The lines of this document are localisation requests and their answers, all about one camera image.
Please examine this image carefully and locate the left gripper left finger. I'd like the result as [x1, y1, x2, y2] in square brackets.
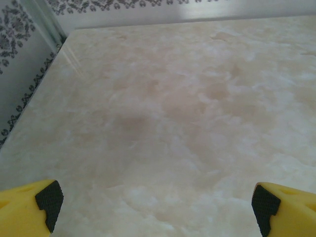
[0, 179, 64, 237]

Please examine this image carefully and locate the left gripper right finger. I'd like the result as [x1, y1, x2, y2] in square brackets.
[251, 182, 316, 237]

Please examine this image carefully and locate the aluminium frame post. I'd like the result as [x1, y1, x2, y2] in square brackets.
[21, 0, 68, 49]

